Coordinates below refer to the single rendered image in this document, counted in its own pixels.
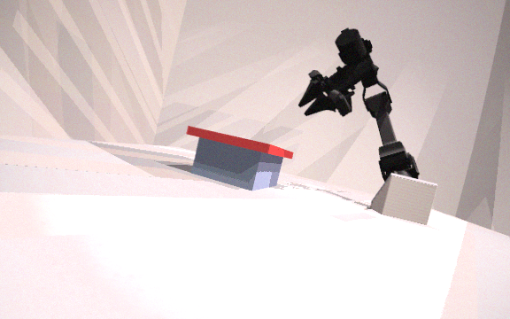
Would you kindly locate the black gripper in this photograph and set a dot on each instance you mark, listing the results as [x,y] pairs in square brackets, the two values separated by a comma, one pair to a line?
[334,87]

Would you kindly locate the red rectangular lid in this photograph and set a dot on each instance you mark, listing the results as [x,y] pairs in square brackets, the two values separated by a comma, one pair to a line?
[238,141]

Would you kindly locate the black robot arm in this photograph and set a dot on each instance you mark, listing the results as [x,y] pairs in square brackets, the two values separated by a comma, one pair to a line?
[354,52]

